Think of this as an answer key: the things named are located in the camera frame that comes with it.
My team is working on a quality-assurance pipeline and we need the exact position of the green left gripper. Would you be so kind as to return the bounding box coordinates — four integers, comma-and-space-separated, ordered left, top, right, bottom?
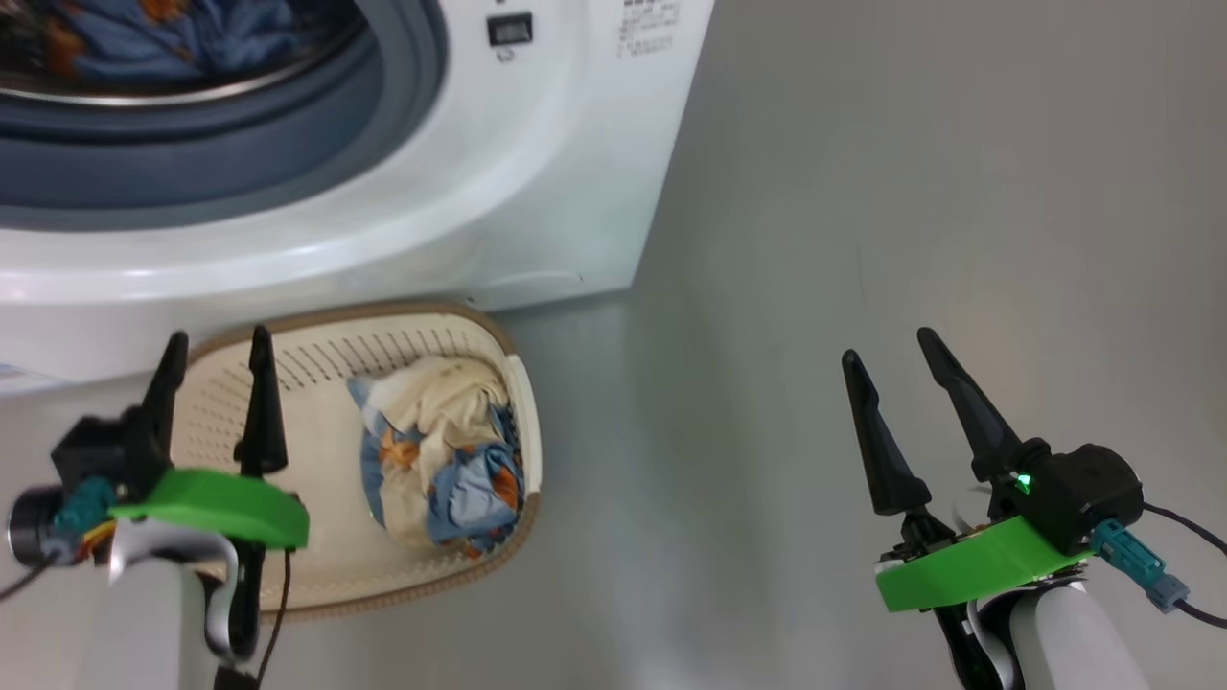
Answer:
110, 326, 310, 552

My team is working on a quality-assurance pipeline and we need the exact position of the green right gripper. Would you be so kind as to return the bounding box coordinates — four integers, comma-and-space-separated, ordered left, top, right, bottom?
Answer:
842, 329, 1095, 613

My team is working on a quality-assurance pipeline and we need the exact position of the cream and blue garment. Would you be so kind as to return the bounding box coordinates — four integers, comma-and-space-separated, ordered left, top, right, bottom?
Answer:
347, 356, 527, 560

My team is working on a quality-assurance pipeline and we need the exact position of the blue garment with orange print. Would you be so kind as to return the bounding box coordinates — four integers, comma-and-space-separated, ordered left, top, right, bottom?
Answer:
0, 0, 363, 83

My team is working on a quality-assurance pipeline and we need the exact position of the white front-load washing machine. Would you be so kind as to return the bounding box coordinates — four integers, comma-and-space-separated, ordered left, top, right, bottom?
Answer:
0, 0, 716, 399

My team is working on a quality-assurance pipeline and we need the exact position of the black door lock socket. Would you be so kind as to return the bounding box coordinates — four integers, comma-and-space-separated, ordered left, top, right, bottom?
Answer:
487, 11, 534, 48

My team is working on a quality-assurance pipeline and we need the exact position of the cream perforated laundry basket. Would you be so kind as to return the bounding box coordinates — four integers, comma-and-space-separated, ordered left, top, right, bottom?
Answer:
177, 302, 544, 616

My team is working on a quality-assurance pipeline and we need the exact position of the round filter cover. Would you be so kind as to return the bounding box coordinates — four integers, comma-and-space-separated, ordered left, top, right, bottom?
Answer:
465, 271, 584, 313

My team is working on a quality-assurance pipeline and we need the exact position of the printed text sticker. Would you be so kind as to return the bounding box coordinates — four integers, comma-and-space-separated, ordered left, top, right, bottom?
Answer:
618, 0, 683, 58

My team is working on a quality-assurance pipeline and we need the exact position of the left camera cable teal plug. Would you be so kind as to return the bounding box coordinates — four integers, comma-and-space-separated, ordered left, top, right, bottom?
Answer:
0, 477, 118, 603

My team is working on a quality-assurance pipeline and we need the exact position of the camera cable teal plug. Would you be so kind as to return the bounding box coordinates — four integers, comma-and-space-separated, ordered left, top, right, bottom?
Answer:
1091, 502, 1227, 631
0, 477, 118, 603

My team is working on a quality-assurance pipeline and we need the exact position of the thin black cable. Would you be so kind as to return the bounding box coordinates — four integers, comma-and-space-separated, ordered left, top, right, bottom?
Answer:
251, 546, 294, 690

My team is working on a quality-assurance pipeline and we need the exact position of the right camera cable teal plug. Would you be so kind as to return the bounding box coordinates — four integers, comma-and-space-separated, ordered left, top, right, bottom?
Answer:
1091, 502, 1227, 631

